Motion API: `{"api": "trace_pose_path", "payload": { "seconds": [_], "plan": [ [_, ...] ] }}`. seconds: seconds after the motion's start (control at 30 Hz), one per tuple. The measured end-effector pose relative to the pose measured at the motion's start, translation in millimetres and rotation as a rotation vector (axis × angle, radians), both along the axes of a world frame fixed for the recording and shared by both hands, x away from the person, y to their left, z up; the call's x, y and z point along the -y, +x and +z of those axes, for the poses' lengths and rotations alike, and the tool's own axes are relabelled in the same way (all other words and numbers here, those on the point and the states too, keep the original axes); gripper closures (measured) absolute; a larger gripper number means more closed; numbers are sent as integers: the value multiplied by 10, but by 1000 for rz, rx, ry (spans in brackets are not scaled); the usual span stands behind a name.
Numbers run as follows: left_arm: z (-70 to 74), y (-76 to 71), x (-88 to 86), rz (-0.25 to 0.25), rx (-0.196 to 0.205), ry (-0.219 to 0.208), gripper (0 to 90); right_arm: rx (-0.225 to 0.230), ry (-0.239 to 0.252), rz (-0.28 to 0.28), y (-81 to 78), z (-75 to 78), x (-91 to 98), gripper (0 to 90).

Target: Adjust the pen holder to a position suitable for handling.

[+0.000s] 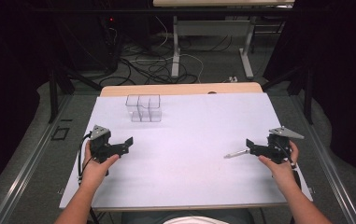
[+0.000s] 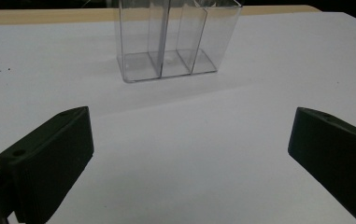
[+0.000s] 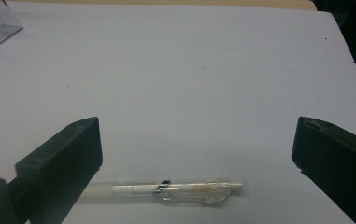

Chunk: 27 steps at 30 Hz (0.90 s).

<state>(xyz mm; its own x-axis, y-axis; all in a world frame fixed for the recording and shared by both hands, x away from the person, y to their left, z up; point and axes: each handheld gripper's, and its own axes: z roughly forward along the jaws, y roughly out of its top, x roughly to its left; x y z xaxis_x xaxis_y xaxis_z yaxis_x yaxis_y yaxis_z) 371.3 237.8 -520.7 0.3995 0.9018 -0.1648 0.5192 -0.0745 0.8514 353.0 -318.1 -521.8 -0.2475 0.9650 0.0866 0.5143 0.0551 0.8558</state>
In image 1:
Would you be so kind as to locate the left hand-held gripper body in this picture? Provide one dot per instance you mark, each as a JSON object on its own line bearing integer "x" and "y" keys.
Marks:
{"x": 100, "y": 146}

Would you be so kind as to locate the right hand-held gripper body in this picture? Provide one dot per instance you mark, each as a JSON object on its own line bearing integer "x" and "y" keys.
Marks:
{"x": 277, "y": 149}

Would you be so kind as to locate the silver metal utensil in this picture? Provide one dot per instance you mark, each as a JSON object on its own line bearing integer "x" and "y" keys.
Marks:
{"x": 236, "y": 153}

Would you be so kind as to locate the clear plastic compartment organizer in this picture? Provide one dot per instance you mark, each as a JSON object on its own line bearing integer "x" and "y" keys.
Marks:
{"x": 144, "y": 107}

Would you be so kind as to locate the person's right hand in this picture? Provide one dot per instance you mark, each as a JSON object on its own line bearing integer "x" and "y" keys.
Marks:
{"x": 283, "y": 174}

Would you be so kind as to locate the person's left hand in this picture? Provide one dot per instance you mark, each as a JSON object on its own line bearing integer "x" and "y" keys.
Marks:
{"x": 93, "y": 172}

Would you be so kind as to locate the white table cover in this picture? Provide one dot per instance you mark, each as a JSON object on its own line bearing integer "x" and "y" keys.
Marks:
{"x": 182, "y": 165}

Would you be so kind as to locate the black metal stand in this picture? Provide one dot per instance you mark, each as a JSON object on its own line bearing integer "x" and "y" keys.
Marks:
{"x": 53, "y": 93}
{"x": 307, "y": 93}

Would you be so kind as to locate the white power plug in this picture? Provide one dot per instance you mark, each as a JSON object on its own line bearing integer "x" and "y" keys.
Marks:
{"x": 233, "y": 79}

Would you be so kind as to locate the person's white shirt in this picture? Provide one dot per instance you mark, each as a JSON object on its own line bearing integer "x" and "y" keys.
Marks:
{"x": 194, "y": 221}

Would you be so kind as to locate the black equipment with red light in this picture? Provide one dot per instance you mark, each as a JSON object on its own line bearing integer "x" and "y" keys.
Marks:
{"x": 108, "y": 40}

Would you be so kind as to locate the desk with white legs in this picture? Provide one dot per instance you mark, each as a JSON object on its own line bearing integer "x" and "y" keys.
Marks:
{"x": 213, "y": 28}

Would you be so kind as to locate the metal floor rail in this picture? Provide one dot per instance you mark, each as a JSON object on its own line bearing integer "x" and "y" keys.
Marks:
{"x": 26, "y": 161}
{"x": 325, "y": 161}

